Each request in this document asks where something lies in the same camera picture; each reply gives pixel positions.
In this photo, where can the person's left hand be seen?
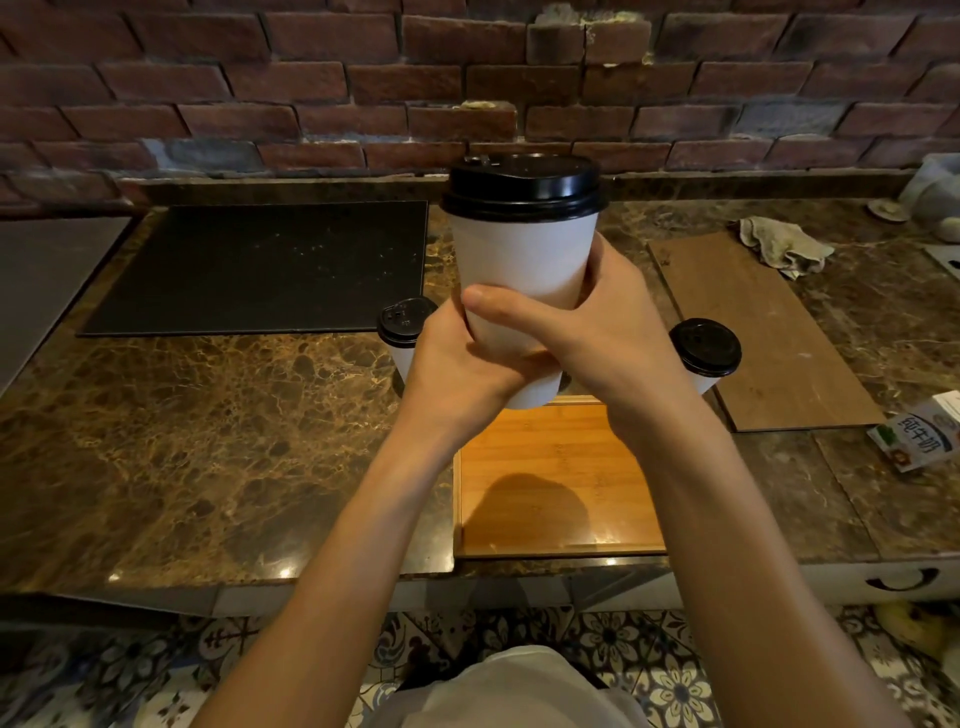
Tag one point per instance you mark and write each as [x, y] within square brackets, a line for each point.
[442, 382]

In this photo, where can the white and green milk carton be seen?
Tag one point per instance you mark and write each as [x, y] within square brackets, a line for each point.
[919, 439]

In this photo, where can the white flat card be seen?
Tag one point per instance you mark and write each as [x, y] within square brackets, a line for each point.
[946, 259]

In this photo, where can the stainless steel panel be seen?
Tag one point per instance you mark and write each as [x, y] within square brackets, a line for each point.
[45, 285]

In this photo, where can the brown wooden plank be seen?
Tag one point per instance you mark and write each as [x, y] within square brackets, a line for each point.
[765, 337]

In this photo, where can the person's right hand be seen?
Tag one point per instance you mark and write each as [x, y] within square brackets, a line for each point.
[622, 345]

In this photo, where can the person's right forearm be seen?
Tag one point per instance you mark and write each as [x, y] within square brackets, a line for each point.
[742, 570]

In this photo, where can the small round beige lid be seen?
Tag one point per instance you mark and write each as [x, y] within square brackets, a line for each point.
[889, 211]

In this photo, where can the white paper cup black lid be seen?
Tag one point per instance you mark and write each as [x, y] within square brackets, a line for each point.
[706, 349]
[517, 255]
[403, 324]

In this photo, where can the person's white clothing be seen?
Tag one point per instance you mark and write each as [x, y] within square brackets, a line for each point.
[517, 694]

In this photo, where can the crumpled beige cloth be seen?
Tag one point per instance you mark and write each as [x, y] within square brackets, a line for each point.
[784, 244]

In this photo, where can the black glass cooktop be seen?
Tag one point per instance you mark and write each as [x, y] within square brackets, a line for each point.
[255, 270]

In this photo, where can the person's right thumb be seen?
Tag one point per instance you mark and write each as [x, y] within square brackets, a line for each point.
[510, 306]

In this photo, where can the yellowish rounded object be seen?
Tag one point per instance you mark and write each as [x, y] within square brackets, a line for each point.
[919, 626]

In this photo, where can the bamboo wooden tray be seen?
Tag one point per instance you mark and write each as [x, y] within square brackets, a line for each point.
[555, 487]

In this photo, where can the person's left thumb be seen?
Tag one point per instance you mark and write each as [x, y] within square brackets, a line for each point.
[521, 367]

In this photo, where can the person's left forearm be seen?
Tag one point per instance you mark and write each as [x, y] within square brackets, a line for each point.
[345, 577]

